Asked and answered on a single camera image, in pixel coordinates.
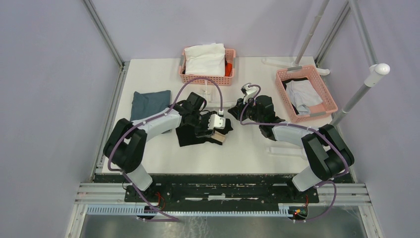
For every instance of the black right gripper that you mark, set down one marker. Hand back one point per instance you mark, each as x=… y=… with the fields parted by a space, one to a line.
x=237 y=109

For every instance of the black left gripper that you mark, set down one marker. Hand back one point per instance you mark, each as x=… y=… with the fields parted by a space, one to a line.
x=203 y=130

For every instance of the black underwear beige waistband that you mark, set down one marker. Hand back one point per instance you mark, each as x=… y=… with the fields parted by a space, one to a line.
x=186 y=135

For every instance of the pink basket with white cloth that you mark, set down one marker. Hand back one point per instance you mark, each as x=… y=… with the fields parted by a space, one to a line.
x=230 y=58

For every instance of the pink basket with underwear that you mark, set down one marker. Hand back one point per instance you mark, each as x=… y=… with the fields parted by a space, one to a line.
x=310 y=72

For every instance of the white clip hanger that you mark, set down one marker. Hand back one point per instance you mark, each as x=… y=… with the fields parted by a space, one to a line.
x=211 y=94

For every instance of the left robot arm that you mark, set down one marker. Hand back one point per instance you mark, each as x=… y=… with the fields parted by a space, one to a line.
x=126 y=144

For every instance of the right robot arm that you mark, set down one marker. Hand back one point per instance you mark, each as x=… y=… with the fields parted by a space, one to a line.
x=328 y=155

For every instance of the light grey underwear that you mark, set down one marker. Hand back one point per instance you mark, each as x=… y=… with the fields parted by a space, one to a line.
x=302 y=95

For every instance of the folded blue-grey cloth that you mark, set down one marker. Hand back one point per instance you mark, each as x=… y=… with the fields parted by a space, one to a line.
x=145 y=105

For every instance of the white crumpled cloth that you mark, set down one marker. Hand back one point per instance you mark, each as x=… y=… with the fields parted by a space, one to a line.
x=205 y=60

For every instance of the metal drying rack stand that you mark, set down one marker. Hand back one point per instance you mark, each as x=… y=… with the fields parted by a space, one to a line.
x=377 y=70

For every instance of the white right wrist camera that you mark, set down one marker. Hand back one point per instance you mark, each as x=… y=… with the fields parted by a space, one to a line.
x=249 y=90

